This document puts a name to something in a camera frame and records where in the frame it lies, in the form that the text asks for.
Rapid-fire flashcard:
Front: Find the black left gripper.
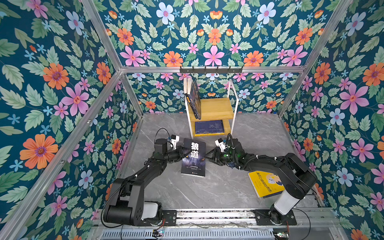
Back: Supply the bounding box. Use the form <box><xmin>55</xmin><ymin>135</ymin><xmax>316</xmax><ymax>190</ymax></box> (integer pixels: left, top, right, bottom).
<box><xmin>162</xmin><ymin>146</ymin><xmax>192</xmax><ymax>164</ymax></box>

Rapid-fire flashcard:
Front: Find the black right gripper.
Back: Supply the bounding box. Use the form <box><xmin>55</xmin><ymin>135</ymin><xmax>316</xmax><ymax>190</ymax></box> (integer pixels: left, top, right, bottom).
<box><xmin>203</xmin><ymin>149</ymin><xmax>238</xmax><ymax>165</ymax></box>

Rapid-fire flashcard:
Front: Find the black wolf cover book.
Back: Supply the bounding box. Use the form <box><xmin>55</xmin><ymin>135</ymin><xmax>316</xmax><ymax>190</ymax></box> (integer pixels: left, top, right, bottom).
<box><xmin>181</xmin><ymin>139</ymin><xmax>206</xmax><ymax>177</ymax></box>

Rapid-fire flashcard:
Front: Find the navy book yellow label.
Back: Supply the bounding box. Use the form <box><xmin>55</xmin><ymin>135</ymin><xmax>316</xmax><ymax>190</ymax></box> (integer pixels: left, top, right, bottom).
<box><xmin>195</xmin><ymin>120</ymin><xmax>225</xmax><ymax>135</ymax></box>

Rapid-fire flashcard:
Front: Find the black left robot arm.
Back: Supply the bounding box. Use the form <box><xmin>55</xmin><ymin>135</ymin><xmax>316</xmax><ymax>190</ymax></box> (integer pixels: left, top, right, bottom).
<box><xmin>101</xmin><ymin>139</ymin><xmax>192</xmax><ymax>228</ymax></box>

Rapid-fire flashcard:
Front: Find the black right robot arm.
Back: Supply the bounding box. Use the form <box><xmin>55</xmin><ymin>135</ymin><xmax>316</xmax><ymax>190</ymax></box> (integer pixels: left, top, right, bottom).
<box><xmin>205</xmin><ymin>139</ymin><xmax>318</xmax><ymax>225</ymax></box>

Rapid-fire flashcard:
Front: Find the white wooden two-tier shelf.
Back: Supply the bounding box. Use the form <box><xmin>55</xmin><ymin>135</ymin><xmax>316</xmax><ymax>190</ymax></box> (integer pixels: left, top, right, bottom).
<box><xmin>183</xmin><ymin>79</ymin><xmax>239</xmax><ymax>139</ymax></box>

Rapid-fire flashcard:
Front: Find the yellow cartoon cover book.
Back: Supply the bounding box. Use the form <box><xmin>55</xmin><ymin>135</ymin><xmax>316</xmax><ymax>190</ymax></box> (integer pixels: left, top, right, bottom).
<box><xmin>248</xmin><ymin>171</ymin><xmax>285</xmax><ymax>198</ymax></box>

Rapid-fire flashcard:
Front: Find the black book leaning on shelf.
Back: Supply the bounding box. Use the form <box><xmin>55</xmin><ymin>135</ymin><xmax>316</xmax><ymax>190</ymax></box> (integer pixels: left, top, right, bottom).
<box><xmin>185</xmin><ymin>94</ymin><xmax>201</xmax><ymax>120</ymax></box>

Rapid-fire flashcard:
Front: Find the black hook rack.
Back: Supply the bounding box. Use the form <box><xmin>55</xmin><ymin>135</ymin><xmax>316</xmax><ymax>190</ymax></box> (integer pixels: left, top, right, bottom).
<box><xmin>180</xmin><ymin>66</ymin><xmax>243</xmax><ymax>75</ymax></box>

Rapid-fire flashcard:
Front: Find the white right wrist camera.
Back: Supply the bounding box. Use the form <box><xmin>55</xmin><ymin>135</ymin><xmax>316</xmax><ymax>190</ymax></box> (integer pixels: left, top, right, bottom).
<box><xmin>215</xmin><ymin>138</ymin><xmax>227</xmax><ymax>153</ymax></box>

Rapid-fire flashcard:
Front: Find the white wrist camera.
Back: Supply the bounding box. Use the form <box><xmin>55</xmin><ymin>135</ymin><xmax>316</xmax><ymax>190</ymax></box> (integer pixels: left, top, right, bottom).
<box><xmin>169</xmin><ymin>135</ymin><xmax>180</xmax><ymax>150</ymax></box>
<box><xmin>215</xmin><ymin>138</ymin><xmax>227</xmax><ymax>153</ymax></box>

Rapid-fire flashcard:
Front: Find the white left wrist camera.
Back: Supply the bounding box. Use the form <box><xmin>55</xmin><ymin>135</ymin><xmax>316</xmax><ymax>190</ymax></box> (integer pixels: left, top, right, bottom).
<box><xmin>169</xmin><ymin>135</ymin><xmax>180</xmax><ymax>150</ymax></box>

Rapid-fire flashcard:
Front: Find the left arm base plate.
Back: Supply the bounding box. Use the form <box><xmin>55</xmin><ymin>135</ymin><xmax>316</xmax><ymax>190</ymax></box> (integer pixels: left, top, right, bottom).
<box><xmin>145</xmin><ymin>210</ymin><xmax>178</xmax><ymax>227</ymax></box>

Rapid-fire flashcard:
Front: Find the aluminium mounting rail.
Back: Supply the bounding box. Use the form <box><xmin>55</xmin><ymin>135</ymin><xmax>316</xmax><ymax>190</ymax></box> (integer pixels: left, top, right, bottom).
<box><xmin>89</xmin><ymin>207</ymin><xmax>340</xmax><ymax>229</ymax></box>

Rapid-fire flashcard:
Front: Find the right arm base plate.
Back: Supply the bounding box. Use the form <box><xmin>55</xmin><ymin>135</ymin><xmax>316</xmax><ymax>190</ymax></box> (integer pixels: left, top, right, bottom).
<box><xmin>252</xmin><ymin>209</ymin><xmax>297</xmax><ymax>226</ymax></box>

